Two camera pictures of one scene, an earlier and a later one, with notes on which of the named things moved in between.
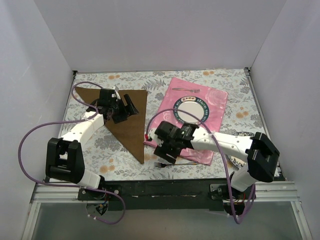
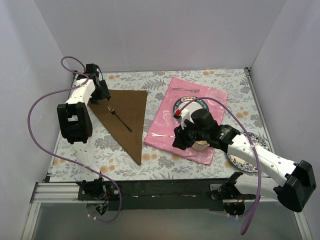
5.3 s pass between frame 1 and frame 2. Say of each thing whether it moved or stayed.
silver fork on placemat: stayed
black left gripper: moved
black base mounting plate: stayed
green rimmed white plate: stayed
